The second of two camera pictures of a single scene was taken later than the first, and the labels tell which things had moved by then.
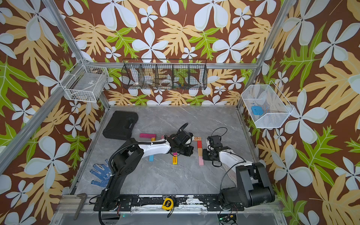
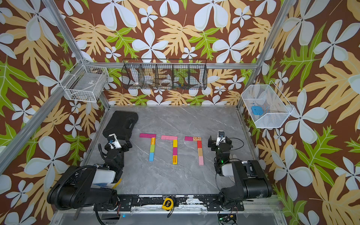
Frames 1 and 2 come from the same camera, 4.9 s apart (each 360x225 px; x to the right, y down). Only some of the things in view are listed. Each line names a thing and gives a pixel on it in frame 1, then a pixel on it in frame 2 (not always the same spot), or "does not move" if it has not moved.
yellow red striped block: (175, 160) does not move
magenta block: (150, 135) does not move
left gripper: (190, 152) -> (126, 148)
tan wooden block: (200, 152) does not move
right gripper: (204, 154) -> (213, 143)
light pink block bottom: (201, 161) does not move
